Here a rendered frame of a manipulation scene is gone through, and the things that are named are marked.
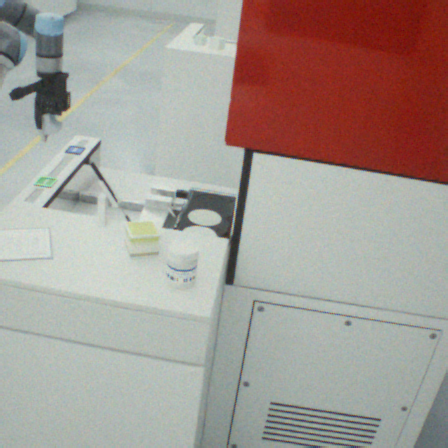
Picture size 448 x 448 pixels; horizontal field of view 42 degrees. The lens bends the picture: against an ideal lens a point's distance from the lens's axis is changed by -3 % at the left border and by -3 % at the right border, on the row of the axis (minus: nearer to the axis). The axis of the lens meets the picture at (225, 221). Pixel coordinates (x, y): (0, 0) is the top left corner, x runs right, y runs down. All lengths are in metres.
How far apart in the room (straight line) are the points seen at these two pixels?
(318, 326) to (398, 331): 0.23
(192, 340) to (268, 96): 0.59
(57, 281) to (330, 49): 0.81
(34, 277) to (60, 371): 0.26
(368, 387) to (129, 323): 0.84
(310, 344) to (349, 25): 0.91
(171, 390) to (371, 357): 0.64
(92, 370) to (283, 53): 0.88
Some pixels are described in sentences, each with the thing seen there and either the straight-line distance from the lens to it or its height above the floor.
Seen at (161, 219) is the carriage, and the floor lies 0.88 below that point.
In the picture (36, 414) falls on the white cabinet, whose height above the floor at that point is 0.54.
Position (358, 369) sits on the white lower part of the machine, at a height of 0.59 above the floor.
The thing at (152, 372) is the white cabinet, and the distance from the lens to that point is 1.44.
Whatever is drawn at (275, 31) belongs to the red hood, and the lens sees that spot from 1.40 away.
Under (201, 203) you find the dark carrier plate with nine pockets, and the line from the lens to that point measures 1.90.
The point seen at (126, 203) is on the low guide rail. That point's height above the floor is 0.84.
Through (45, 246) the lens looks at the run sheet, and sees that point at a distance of 1.51.
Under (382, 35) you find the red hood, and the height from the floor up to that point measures 1.55.
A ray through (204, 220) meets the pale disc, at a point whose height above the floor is 0.90.
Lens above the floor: 1.77
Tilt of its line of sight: 29 degrees down
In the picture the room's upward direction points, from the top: 8 degrees clockwise
